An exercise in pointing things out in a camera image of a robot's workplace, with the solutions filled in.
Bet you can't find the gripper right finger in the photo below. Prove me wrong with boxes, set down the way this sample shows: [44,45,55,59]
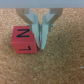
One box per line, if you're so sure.
[41,7,64,50]

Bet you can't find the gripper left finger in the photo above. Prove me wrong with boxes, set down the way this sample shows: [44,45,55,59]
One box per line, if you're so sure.
[15,7,43,50]

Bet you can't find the pink block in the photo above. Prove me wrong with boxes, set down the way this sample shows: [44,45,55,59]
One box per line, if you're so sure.
[10,26,39,52]

